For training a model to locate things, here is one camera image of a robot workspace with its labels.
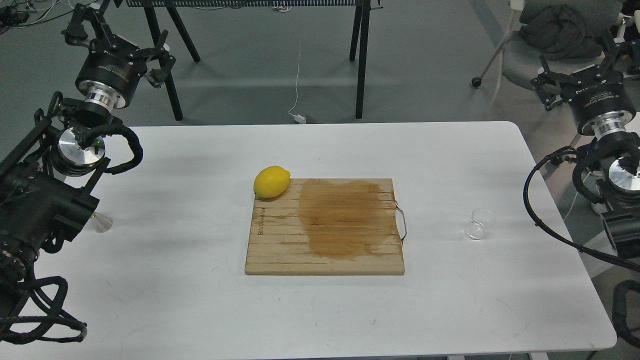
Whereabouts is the white charger cable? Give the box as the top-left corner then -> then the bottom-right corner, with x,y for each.
287,40 -> 308,125

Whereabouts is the steel jigger measuring cup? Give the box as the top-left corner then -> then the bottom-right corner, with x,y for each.
89,212 -> 114,234

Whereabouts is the clear glass cup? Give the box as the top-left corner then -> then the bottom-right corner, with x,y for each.
462,208 -> 496,240

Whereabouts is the black metal table frame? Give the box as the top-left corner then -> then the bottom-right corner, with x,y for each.
116,0 -> 390,126

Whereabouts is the grey office chair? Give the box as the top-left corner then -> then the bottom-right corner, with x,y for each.
470,0 -> 626,107

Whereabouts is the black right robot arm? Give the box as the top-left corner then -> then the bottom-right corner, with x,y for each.
522,29 -> 640,272

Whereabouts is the dark grey jacket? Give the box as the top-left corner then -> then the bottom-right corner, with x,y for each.
518,4 -> 604,60

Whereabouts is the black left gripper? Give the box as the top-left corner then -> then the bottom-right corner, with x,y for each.
61,4 -> 176,109

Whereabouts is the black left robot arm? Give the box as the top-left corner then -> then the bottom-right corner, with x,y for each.
1,0 -> 176,345

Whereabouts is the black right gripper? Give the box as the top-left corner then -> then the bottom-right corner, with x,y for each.
530,14 -> 640,137

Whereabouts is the yellow lemon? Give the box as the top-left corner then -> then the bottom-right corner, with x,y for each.
253,165 -> 291,199

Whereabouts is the wooden cutting board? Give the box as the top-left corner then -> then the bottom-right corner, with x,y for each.
244,178 -> 405,276

